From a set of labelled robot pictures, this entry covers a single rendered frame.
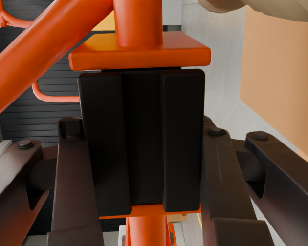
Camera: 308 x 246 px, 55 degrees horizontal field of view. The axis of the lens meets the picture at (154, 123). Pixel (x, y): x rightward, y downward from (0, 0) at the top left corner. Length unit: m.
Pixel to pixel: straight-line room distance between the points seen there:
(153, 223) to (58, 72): 10.97
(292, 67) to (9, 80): 0.21
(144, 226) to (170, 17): 7.33
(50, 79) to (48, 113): 1.30
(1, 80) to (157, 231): 0.12
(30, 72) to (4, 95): 0.02
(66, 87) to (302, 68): 11.02
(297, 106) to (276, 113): 0.04
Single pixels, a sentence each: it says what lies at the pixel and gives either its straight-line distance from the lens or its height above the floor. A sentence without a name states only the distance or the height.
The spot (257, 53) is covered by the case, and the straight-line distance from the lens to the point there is 0.35.
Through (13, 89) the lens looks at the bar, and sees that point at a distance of 0.17.
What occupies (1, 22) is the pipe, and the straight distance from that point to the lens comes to 8.25.
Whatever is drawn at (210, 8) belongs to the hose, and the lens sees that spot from 0.21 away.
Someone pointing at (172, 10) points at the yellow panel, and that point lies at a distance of 7.47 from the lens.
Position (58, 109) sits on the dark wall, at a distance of 11.51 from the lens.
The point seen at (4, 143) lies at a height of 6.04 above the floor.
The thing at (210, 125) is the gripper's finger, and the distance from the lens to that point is 0.16.
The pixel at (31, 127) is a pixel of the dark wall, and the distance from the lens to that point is 12.06.
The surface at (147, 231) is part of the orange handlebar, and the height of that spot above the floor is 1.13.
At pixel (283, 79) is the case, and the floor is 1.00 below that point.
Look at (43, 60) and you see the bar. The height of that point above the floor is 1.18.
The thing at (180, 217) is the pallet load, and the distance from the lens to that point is 7.53.
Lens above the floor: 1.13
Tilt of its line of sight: 3 degrees down
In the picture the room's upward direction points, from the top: 92 degrees counter-clockwise
